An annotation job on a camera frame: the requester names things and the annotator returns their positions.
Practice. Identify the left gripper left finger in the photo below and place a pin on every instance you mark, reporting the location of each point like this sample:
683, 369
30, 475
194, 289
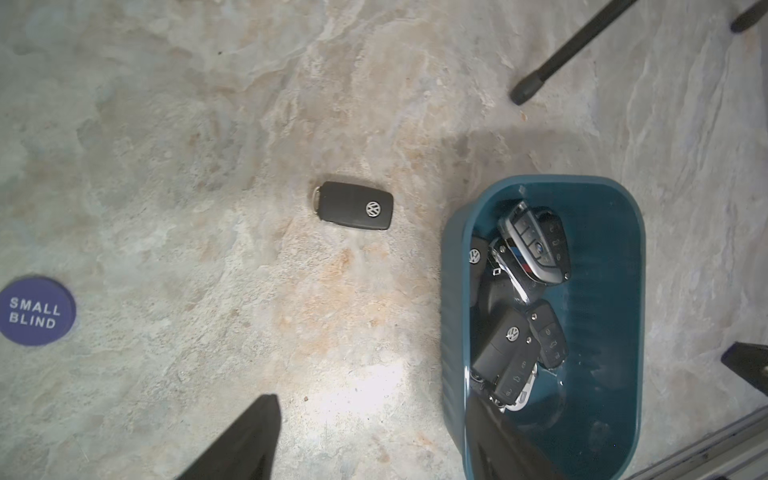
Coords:
246, 450

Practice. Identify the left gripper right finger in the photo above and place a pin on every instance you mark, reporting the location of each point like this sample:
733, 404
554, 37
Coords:
498, 450

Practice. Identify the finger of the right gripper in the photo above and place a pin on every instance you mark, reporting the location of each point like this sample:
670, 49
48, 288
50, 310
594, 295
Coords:
749, 362

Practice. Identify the black key fob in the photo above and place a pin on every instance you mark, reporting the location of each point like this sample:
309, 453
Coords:
547, 330
554, 231
518, 369
477, 259
353, 205
495, 293

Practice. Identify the teal storage tray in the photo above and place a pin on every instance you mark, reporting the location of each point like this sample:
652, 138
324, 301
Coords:
585, 415

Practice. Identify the black VW key top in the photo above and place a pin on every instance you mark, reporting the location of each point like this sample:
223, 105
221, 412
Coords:
499, 335

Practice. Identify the silver BMW key fob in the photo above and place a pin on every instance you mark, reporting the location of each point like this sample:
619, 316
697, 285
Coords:
523, 254

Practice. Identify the white key fob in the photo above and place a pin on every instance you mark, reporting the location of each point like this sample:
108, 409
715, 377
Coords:
524, 396

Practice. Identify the purple small blind chip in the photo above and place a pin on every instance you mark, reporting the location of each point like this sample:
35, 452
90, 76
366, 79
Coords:
36, 311

